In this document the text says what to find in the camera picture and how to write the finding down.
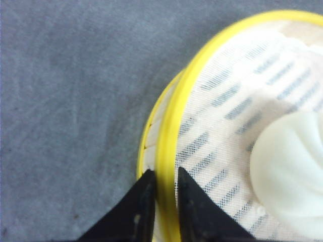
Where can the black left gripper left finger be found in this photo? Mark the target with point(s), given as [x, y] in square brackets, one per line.
[132, 219]

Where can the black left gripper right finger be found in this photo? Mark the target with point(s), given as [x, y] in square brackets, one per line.
[200, 218]

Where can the bamboo steamer basket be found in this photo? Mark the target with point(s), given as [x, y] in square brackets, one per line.
[157, 150]

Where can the white bun in left basket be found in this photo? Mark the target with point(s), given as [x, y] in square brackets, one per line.
[286, 171]

